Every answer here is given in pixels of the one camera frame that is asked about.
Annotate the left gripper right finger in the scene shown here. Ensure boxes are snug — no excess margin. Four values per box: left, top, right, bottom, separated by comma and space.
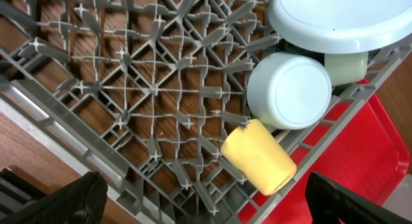
305, 172, 411, 224

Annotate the light blue bowl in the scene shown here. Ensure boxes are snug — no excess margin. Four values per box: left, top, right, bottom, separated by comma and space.
247, 52, 332, 130

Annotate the yellow plastic cup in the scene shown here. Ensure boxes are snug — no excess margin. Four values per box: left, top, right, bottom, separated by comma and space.
221, 119, 297, 196

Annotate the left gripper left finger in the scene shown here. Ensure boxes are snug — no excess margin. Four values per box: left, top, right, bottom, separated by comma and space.
1, 171, 108, 224

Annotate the grey dishwasher rack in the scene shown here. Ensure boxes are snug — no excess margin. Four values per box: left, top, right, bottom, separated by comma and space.
1, 0, 411, 223

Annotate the red plastic tray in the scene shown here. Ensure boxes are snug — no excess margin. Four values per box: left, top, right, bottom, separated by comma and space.
264, 94, 410, 223

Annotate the green bowl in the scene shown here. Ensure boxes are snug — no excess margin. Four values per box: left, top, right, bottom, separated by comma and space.
324, 52, 368, 86

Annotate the light blue plate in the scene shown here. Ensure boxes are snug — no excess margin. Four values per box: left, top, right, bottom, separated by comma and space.
268, 0, 411, 54

